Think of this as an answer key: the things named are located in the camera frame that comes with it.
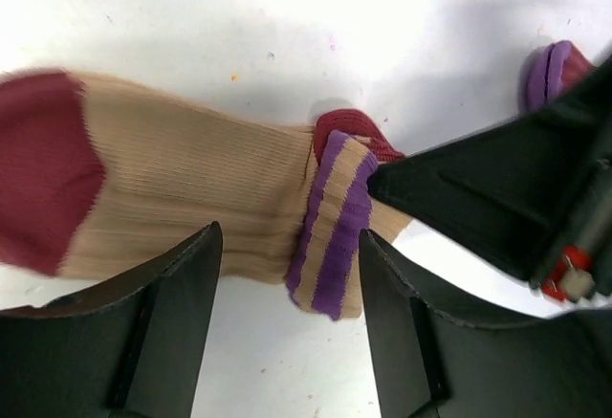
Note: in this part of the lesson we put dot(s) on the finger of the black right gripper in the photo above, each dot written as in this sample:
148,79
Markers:
505,194

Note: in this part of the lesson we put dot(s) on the maroon purple orange-toe sock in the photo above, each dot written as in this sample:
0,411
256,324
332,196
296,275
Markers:
551,71

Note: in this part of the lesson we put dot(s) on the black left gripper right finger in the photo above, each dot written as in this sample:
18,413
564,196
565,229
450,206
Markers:
438,351

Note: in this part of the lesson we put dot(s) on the tan maroon purple-striped sock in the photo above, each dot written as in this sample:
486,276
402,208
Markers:
100,174

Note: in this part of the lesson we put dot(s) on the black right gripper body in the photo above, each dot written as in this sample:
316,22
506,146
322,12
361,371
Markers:
580,266

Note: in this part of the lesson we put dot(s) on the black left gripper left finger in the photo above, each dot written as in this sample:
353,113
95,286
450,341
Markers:
131,346

